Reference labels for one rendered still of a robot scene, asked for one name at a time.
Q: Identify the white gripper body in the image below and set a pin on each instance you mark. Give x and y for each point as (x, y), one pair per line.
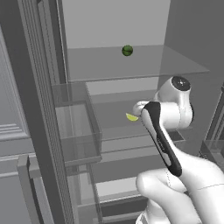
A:
(138, 107)

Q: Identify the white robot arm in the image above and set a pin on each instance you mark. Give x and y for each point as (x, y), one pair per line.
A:
(175, 116)

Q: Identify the yellow-green lemon wedge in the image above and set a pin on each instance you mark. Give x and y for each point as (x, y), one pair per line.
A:
(131, 117)

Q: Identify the clear glass fridge shelf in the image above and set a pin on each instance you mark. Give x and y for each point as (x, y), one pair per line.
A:
(116, 105)
(128, 147)
(131, 62)

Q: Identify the clear fridge door bin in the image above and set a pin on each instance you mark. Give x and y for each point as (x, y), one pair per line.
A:
(86, 201)
(75, 128)

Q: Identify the grey fridge door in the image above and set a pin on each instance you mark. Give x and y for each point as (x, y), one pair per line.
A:
(215, 131)
(43, 87)

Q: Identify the grey fridge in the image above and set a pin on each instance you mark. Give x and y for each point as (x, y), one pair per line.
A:
(186, 35)

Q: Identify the grey fridge drawer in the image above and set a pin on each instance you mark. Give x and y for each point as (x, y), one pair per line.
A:
(119, 198)

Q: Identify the dark green round fruit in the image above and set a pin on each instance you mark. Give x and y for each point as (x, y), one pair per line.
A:
(127, 50)

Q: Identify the grey cupboard panel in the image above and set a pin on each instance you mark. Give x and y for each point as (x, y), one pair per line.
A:
(11, 87)

